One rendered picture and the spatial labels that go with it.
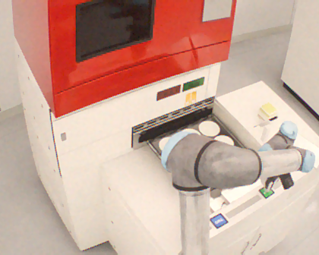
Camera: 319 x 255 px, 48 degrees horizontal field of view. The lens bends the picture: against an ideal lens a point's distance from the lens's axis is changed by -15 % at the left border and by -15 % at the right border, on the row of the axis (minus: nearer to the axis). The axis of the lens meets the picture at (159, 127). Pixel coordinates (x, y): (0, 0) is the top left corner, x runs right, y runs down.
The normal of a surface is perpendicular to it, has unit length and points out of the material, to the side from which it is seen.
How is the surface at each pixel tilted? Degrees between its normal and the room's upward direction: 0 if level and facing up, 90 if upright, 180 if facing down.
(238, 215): 0
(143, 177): 0
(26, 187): 0
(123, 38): 90
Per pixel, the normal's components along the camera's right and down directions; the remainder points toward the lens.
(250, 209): 0.07, -0.72
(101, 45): 0.53, 0.62
